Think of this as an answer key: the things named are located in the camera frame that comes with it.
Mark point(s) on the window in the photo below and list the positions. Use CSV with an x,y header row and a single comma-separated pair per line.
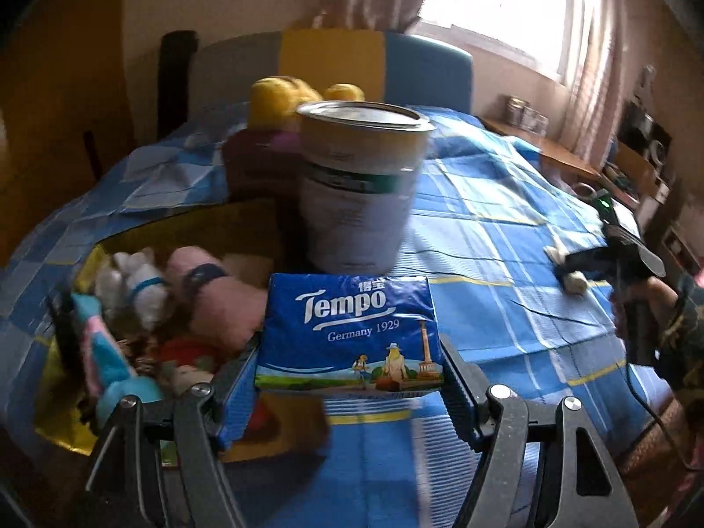
x,y
495,11

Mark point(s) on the metal tin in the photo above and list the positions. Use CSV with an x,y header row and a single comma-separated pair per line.
x,y
517,110

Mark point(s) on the large tin can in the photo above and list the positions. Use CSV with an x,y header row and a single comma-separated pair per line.
x,y
357,203

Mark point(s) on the brown satin scrunchie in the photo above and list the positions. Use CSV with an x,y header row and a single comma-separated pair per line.
x,y
144,362

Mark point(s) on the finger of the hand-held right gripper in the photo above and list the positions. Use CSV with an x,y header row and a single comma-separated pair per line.
x,y
583,265

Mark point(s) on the yellow cardboard box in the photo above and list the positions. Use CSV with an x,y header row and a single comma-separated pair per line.
x,y
55,423

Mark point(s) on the wooden chair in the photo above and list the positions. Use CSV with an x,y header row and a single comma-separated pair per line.
x,y
632,170

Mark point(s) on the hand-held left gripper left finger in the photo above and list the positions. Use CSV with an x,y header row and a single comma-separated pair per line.
x,y
236,401

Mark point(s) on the wooden wardrobe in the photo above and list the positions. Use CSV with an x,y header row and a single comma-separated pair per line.
x,y
49,121

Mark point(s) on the wooden desk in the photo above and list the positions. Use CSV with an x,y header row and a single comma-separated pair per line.
x,y
555,157

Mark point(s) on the yellow and maroon plush toy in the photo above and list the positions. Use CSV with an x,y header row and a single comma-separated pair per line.
x,y
275,99

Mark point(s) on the blue tissue packet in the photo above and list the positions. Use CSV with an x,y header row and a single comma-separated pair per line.
x,y
352,330

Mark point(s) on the black stereo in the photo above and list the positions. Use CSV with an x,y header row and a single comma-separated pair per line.
x,y
635,121

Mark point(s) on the white tissue pack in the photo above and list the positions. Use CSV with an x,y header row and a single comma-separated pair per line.
x,y
555,252

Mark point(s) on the wicker chair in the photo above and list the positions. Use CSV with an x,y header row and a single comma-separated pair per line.
x,y
654,445

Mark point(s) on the multicoloured padded headboard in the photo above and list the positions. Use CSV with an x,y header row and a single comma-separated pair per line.
x,y
330,55

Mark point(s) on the teal and pink plush toy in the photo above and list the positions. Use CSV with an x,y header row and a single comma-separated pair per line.
x,y
110,363

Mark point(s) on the yellow giraffe plush toy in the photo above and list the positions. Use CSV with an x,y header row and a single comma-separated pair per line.
x,y
344,92

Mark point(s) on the blue checked blanket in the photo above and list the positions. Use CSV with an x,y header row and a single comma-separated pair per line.
x,y
484,220

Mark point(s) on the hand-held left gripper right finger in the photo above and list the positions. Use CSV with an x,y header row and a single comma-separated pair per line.
x,y
459,396

